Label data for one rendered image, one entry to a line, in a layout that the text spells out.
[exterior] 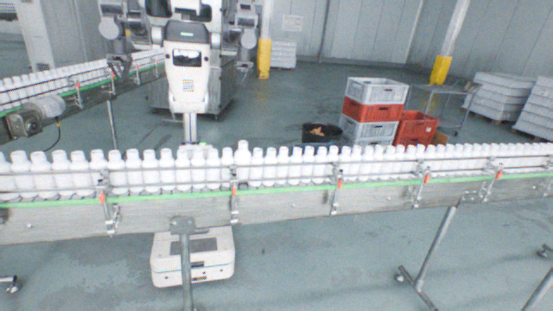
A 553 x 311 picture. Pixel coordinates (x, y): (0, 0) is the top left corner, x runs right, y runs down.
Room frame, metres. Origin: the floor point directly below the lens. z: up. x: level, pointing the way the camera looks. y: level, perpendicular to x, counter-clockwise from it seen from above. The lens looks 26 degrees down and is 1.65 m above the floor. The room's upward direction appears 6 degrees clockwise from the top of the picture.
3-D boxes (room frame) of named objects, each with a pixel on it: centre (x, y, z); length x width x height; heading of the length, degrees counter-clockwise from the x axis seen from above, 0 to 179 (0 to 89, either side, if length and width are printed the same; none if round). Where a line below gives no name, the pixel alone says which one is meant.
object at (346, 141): (3.46, -1.09, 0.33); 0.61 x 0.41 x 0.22; 113
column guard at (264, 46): (8.82, 0.73, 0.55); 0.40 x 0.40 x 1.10; 17
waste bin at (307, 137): (2.91, -0.45, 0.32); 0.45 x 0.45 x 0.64
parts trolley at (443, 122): (5.22, -2.85, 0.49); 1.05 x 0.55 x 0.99; 107
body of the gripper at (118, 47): (1.05, 0.61, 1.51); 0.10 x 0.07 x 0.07; 18
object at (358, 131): (3.46, -1.09, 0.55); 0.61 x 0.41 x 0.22; 114
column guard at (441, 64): (10.00, -5.09, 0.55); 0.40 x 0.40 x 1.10; 17
